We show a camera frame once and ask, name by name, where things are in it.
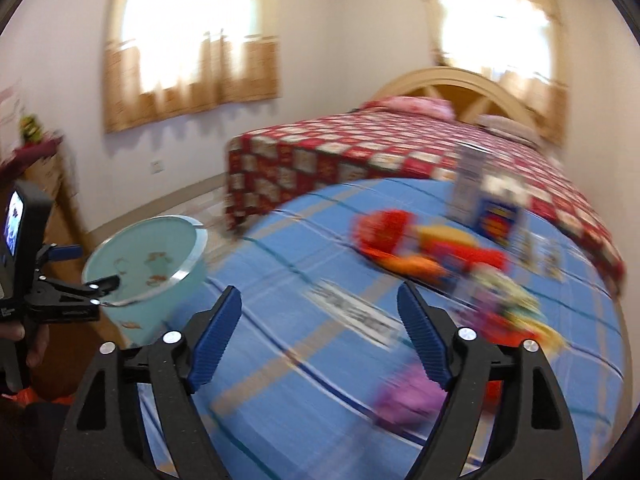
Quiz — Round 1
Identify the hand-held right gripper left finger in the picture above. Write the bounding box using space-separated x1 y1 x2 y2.
52 285 243 480

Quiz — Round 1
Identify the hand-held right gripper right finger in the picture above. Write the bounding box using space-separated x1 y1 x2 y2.
397 280 586 480

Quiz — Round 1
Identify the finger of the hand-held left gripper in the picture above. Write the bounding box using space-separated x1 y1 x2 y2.
27 275 121 323
37 244 83 266

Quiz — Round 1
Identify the light teal plastic bin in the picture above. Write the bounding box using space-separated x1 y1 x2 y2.
81 215 208 346

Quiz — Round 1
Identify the yellow sponge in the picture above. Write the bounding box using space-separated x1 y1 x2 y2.
417 225 473 251

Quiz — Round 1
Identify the long red foam net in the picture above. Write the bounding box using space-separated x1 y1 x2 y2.
352 209 418 261

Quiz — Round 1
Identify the person's left hand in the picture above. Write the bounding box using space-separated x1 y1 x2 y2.
0 321 49 370

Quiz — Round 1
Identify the purple wrapper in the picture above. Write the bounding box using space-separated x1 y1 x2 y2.
375 365 451 426

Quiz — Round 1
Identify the wooden cabinet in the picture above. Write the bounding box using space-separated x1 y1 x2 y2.
22 152 126 346

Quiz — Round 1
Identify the orange wrapper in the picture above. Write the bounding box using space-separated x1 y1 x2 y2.
375 255 446 276

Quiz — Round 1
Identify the dark red cabinet cloth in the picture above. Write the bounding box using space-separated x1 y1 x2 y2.
0 135 66 171

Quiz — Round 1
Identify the white yellow plastic bag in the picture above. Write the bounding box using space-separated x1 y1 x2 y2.
470 265 566 346

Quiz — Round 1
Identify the bunched red foam net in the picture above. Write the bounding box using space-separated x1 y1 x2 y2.
450 245 508 273

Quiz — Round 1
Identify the blue plaid tablecloth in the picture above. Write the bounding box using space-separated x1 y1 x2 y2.
140 176 628 480

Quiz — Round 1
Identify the green yellow cloth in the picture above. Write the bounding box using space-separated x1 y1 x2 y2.
19 115 43 142

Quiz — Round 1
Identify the white printed paper bag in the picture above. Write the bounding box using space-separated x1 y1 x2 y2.
0 77 26 133

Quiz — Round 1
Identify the blue white carton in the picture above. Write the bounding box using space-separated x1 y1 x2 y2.
472 175 531 251

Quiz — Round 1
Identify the tall white carton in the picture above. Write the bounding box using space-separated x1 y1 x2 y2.
452 142 488 223

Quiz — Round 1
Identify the red checkered bedspread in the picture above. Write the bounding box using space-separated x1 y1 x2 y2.
224 101 626 296

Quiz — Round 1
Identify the striped pillow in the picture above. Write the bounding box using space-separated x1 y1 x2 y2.
475 114 541 147

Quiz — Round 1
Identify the pink pillow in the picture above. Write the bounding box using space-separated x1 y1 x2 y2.
360 96 453 121

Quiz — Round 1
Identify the wide beige patterned curtain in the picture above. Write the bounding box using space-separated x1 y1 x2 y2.
102 0 281 135

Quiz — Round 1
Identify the cream wooden headboard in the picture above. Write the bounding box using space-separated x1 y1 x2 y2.
372 66 543 146

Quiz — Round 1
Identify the narrow beige patterned curtain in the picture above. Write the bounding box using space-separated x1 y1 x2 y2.
422 0 568 148

